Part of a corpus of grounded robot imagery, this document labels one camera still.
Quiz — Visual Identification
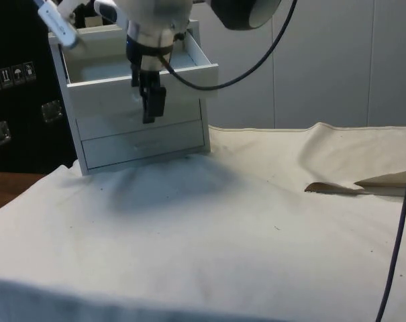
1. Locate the white chest of drawers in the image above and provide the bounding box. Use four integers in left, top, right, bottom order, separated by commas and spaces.
48, 19, 212, 177

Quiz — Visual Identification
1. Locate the pale locker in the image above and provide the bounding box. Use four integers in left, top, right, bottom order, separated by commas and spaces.
370, 0, 406, 129

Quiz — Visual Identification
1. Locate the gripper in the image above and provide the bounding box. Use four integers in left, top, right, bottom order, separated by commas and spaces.
126, 30, 174, 124

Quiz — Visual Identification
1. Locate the black cable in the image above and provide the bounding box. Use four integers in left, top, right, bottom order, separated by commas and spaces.
375, 126, 406, 322
157, 0, 299, 91

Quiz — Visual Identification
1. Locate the black cabinet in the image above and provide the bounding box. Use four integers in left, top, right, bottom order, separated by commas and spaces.
0, 0, 79, 174

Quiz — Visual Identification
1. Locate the white drawer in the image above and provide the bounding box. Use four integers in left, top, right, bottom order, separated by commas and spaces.
59, 28, 220, 119

